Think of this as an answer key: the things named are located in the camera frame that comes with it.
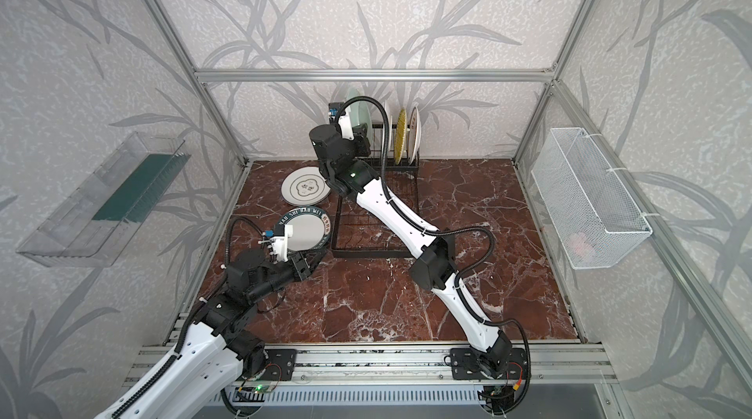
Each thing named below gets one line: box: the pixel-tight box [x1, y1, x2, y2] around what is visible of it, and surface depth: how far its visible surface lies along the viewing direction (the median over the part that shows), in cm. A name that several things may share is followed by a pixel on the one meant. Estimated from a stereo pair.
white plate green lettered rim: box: [278, 206, 332, 252], surface depth 104 cm
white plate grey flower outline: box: [281, 166, 331, 207], surface depth 114 cm
